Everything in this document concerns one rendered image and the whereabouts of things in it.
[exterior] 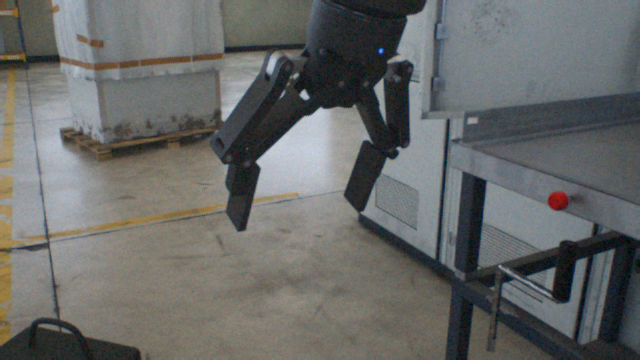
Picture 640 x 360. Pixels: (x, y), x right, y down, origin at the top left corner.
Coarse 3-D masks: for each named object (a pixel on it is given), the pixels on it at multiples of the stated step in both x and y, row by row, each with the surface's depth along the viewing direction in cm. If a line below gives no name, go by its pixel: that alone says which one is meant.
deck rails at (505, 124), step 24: (600, 96) 131; (624, 96) 135; (480, 120) 115; (504, 120) 118; (528, 120) 122; (552, 120) 125; (576, 120) 129; (600, 120) 133; (624, 120) 135; (480, 144) 113
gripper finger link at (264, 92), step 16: (272, 48) 42; (288, 64) 41; (256, 80) 43; (272, 80) 42; (288, 80) 42; (256, 96) 43; (272, 96) 42; (240, 112) 44; (256, 112) 43; (224, 128) 44; (240, 128) 43; (256, 128) 44; (240, 144) 44; (224, 160) 44
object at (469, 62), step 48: (432, 0) 131; (480, 0) 136; (528, 0) 138; (576, 0) 139; (624, 0) 141; (432, 48) 136; (480, 48) 140; (528, 48) 142; (576, 48) 143; (624, 48) 145; (432, 96) 142; (480, 96) 144; (528, 96) 146; (576, 96) 148
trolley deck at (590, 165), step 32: (608, 128) 129; (480, 160) 110; (512, 160) 104; (544, 160) 104; (576, 160) 104; (608, 160) 104; (544, 192) 97; (576, 192) 91; (608, 192) 87; (608, 224) 87
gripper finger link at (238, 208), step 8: (256, 168) 46; (248, 176) 47; (256, 176) 46; (248, 184) 47; (256, 184) 47; (248, 192) 47; (232, 200) 50; (240, 200) 48; (248, 200) 48; (232, 208) 50; (240, 208) 48; (248, 208) 48; (232, 216) 50; (240, 216) 49; (248, 216) 49; (240, 224) 49
